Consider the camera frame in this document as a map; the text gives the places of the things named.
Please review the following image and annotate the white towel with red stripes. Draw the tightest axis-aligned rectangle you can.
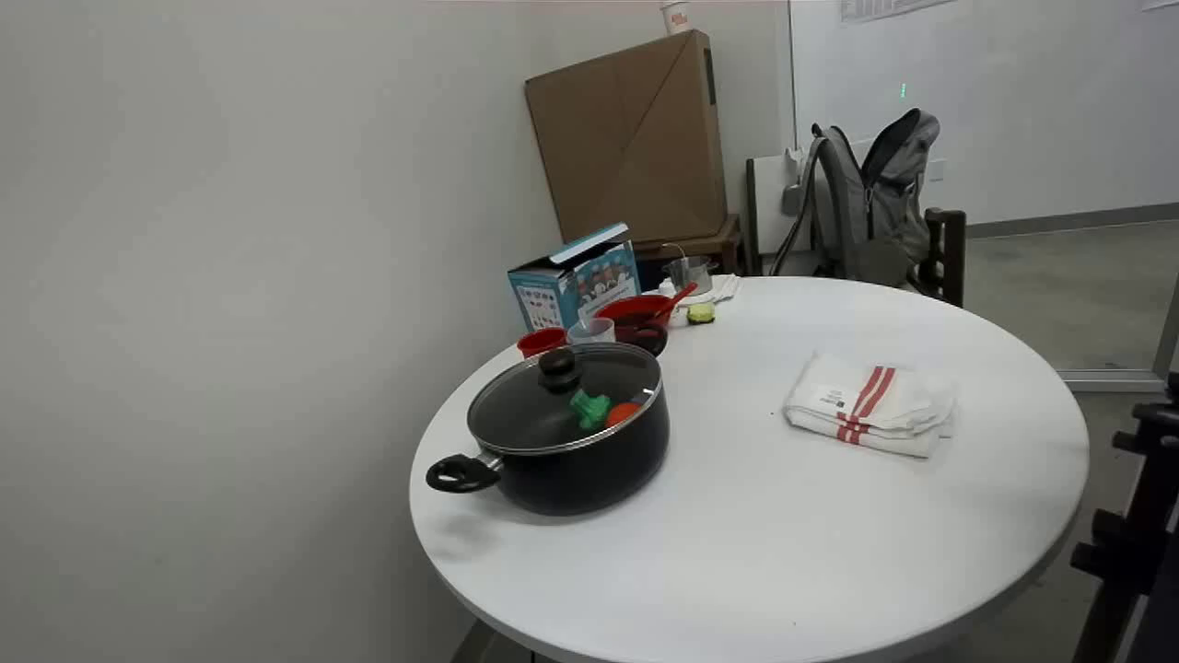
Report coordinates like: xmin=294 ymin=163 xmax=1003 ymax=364
xmin=781 ymin=354 xmax=959 ymax=459

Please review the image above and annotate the red bowl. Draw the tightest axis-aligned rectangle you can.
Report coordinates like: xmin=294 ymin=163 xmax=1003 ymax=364
xmin=604 ymin=296 xmax=670 ymax=354

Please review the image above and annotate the blue and white carton box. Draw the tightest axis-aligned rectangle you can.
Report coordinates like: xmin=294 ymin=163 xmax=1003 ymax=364
xmin=508 ymin=221 xmax=642 ymax=330

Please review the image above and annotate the glass pot lid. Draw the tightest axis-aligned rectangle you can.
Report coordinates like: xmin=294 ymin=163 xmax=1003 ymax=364
xmin=467 ymin=343 xmax=665 ymax=456

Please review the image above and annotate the green toy in pot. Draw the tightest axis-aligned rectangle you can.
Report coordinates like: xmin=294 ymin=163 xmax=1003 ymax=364
xmin=566 ymin=391 xmax=611 ymax=430

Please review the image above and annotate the orange toy in pot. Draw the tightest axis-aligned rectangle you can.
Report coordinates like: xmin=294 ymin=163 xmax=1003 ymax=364
xmin=609 ymin=400 xmax=642 ymax=429

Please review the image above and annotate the black cooking pot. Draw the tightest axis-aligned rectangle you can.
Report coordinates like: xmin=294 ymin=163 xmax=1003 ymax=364
xmin=424 ymin=340 xmax=673 ymax=519

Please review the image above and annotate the yellow green sponge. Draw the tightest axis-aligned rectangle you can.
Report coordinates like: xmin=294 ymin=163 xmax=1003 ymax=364
xmin=684 ymin=302 xmax=714 ymax=324

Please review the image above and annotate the large cardboard box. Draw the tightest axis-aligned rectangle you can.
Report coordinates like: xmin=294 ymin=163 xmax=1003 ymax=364
xmin=523 ymin=28 xmax=730 ymax=244

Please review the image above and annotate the grey backpack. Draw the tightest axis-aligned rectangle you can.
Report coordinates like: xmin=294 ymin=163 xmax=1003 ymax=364
xmin=773 ymin=107 xmax=938 ymax=286

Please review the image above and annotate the black chair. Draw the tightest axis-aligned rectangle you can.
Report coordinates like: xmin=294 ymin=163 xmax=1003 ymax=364
xmin=913 ymin=211 xmax=966 ymax=306

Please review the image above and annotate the black camera tripod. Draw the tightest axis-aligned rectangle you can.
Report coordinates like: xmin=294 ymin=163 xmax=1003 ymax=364
xmin=1072 ymin=376 xmax=1179 ymax=663

